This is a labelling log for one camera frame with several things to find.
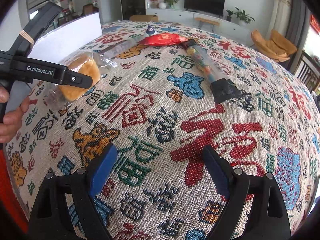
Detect bagged bread loaf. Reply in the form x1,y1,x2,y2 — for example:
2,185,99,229
44,50,117,111

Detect candy tube with black cap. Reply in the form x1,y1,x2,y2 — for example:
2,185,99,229
181,40,242,103

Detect red snack packet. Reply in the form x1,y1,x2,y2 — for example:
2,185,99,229
138,33,188,46

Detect person left hand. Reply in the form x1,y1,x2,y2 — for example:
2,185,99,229
1,81,30,144

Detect white storage box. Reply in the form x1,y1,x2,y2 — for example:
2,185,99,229
28,12,103,63

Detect patterned woven table cloth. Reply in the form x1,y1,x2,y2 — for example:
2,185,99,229
4,22,319,239

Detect cardboard box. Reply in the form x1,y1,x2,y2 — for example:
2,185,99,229
130,15,159,22

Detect dark wooden chair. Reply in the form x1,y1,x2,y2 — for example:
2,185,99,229
294,51,319,93

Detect white blue triangular packet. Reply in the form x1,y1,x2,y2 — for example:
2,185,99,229
143,25,158,38

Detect orange lounge chair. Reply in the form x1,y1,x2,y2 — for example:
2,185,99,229
251,29,298,62

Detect white tv cabinet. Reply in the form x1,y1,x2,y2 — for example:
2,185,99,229
145,9,253,47

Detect green potted plant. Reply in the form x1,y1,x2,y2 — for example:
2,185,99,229
234,7,255,27

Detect small wooden bench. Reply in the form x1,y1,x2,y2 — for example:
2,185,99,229
194,17,220,33

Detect grey curtain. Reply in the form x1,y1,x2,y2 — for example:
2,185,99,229
285,0,310,71

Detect black flat television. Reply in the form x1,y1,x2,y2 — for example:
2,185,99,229
184,0,225,16

